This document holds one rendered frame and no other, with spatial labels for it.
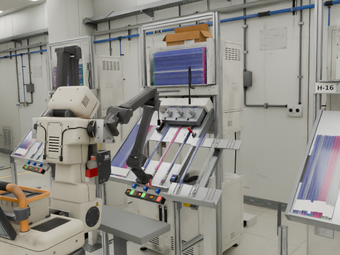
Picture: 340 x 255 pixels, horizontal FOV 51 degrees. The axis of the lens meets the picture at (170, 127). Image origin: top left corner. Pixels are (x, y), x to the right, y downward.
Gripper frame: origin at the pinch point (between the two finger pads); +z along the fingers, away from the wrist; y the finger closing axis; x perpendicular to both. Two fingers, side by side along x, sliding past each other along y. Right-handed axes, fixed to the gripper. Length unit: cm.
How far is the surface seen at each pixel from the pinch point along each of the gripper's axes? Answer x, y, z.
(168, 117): -60, 23, 1
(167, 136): -47, 19, 7
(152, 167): -18.8, 16.8, 8.3
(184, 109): -69, 12, 1
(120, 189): -39, 138, 97
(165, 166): -21.3, 5.6, 8.4
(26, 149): -15, 186, 4
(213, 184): -17.0, -32.8, 14.4
